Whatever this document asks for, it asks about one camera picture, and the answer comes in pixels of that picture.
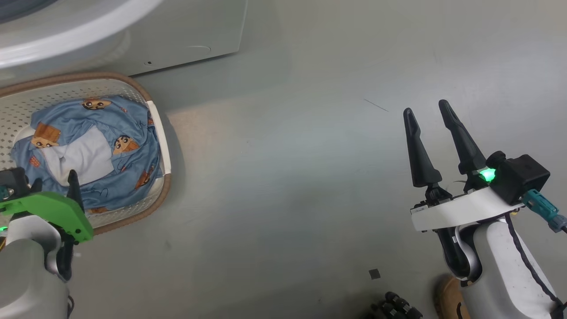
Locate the teal cable connector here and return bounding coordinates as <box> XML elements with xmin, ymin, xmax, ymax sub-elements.
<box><xmin>523</xmin><ymin>189</ymin><xmax>567</xmax><ymax>233</ymax></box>

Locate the black knurled connector cluster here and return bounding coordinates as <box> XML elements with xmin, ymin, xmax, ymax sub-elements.
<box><xmin>365</xmin><ymin>291</ymin><xmax>423</xmax><ymax>319</ymax></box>

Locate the white front-load washing machine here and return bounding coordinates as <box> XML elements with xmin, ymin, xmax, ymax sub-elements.
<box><xmin>0</xmin><ymin>0</ymin><xmax>249</xmax><ymax>87</ymax></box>

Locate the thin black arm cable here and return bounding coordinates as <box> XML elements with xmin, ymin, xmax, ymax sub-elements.
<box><xmin>505</xmin><ymin>213</ymin><xmax>567</xmax><ymax>317</ymax></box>

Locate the white perforated basket brown rim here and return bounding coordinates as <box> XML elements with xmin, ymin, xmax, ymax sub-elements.
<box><xmin>0</xmin><ymin>72</ymin><xmax>172</xmax><ymax>235</ymax></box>

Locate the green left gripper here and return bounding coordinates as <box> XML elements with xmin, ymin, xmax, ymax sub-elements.
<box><xmin>0</xmin><ymin>170</ymin><xmax>94</xmax><ymax>243</ymax></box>

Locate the blue cartoon print garment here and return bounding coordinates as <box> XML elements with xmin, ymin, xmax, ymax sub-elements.
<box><xmin>10</xmin><ymin>95</ymin><xmax>162</xmax><ymax>213</ymax></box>

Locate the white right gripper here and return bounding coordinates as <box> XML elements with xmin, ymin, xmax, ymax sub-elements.
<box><xmin>403</xmin><ymin>99</ymin><xmax>525</xmax><ymax>232</ymax></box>

